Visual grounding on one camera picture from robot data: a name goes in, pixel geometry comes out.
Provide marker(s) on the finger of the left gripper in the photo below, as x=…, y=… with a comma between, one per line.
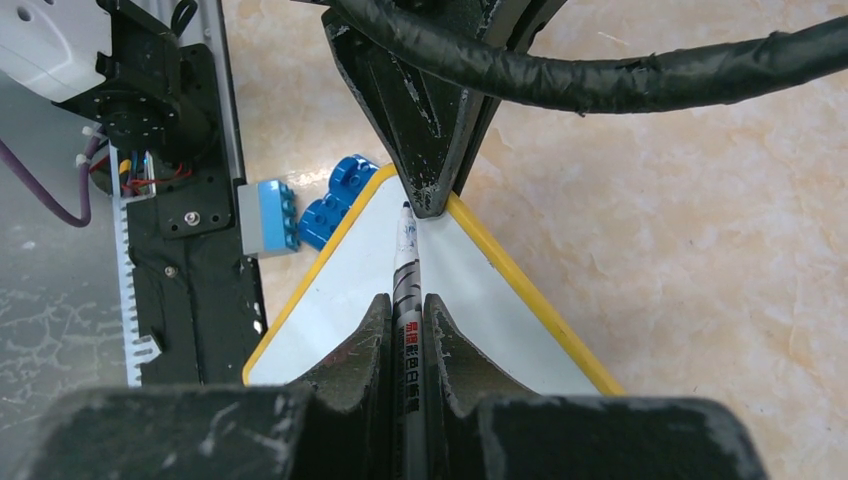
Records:
x=500, y=62
x=425, y=123

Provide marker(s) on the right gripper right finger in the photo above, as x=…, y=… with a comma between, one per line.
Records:
x=486, y=425

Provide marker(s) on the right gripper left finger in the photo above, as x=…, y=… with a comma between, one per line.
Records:
x=333, y=422

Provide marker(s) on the whiteboard marker pen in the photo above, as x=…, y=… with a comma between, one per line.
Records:
x=410, y=449

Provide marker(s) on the yellow framed whiteboard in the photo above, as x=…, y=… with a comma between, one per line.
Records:
x=492, y=302

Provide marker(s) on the grey blue toy brick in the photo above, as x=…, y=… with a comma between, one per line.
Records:
x=267, y=218

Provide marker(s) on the white slotted cable duct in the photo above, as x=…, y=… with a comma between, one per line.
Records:
x=139, y=349

